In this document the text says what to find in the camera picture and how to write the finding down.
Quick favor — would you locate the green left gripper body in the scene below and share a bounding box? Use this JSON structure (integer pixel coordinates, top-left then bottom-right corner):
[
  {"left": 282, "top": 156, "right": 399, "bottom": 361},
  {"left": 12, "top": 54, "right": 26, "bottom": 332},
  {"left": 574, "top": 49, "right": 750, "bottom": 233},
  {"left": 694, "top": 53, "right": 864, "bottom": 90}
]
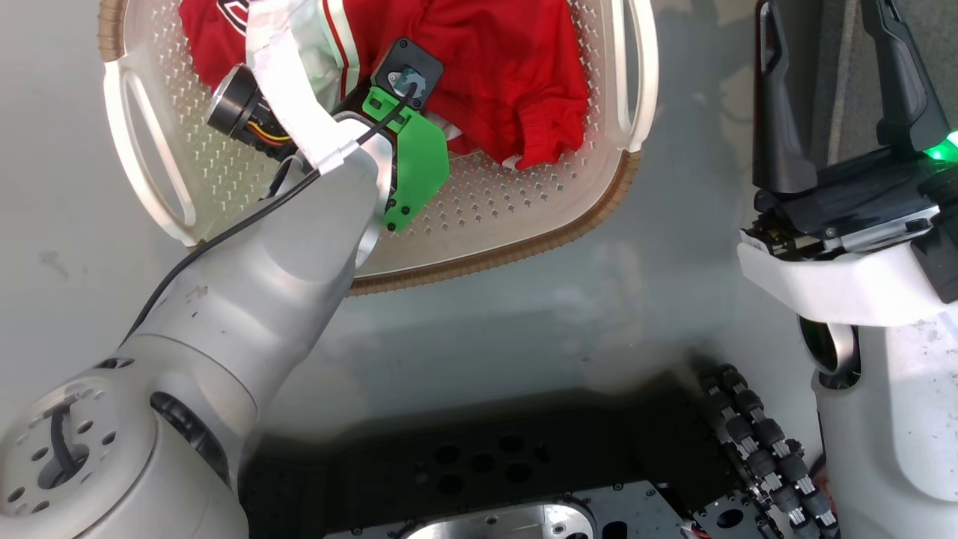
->
[{"left": 361, "top": 86, "right": 451, "bottom": 234}]

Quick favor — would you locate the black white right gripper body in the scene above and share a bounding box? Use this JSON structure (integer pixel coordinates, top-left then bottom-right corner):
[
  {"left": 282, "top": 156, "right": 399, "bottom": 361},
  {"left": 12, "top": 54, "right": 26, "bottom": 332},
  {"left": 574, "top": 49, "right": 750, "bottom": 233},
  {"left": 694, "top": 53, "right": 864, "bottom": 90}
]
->
[{"left": 737, "top": 131, "right": 958, "bottom": 328}]

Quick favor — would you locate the cream plastic laundry basket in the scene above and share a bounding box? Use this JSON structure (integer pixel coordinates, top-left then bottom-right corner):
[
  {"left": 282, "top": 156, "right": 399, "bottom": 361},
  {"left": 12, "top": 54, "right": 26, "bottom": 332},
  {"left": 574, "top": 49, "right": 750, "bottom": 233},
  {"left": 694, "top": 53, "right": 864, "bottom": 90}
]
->
[{"left": 97, "top": 0, "right": 660, "bottom": 297}]

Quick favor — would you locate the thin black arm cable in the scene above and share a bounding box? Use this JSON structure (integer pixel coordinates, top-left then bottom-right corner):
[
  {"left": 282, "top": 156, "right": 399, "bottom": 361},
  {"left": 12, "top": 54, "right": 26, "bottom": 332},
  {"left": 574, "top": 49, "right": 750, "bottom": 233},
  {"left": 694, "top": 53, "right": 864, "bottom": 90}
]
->
[{"left": 120, "top": 79, "right": 421, "bottom": 345}]

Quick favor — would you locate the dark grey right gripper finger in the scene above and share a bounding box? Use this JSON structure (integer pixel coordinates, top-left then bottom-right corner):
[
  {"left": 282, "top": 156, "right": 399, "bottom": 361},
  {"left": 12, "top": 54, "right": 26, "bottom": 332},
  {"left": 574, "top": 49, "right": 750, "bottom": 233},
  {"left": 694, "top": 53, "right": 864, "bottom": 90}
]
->
[
  {"left": 752, "top": 0, "right": 820, "bottom": 197},
  {"left": 859, "top": 0, "right": 951, "bottom": 154}
]

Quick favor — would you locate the white fabric strip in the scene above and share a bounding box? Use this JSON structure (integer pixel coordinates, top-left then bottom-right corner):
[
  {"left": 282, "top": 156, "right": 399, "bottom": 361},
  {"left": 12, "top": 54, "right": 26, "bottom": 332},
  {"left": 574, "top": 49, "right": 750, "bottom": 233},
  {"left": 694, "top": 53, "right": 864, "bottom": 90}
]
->
[{"left": 245, "top": 0, "right": 361, "bottom": 174}]

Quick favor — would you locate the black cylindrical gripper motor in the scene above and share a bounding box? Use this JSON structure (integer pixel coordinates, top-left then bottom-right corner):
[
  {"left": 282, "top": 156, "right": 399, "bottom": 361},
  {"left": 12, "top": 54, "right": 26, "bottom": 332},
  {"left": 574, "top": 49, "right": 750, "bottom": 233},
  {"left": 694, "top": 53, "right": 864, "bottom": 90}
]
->
[{"left": 206, "top": 64, "right": 297, "bottom": 160}]

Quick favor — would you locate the red white sports garment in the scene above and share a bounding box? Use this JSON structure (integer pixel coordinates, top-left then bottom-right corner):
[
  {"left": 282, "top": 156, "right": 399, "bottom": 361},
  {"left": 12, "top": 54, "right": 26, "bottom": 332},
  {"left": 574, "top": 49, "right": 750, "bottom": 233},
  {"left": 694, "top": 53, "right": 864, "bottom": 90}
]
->
[{"left": 178, "top": 0, "right": 591, "bottom": 171}]

